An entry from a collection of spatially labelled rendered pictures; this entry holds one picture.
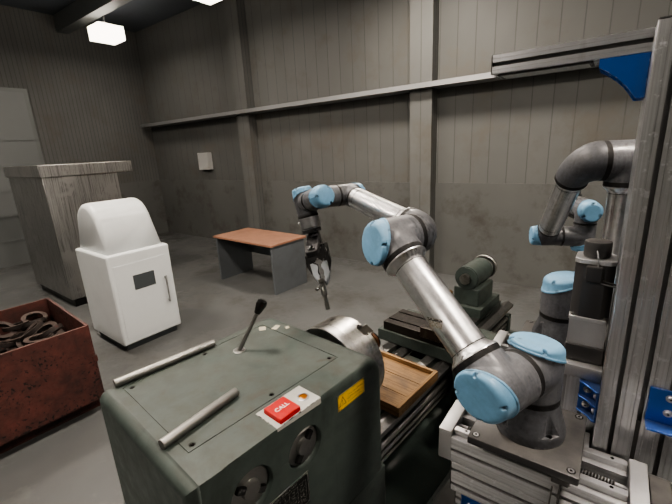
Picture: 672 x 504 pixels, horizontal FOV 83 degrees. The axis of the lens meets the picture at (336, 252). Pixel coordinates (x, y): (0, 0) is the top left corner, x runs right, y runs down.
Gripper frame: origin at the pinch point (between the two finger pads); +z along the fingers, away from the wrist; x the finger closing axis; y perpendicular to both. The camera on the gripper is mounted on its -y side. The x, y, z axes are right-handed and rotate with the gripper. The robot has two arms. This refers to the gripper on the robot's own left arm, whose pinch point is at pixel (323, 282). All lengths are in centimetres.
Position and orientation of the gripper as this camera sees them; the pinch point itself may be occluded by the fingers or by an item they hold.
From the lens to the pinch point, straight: 139.1
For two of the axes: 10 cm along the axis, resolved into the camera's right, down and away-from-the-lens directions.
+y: 1.4, -1.2, 9.8
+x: -9.6, 2.3, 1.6
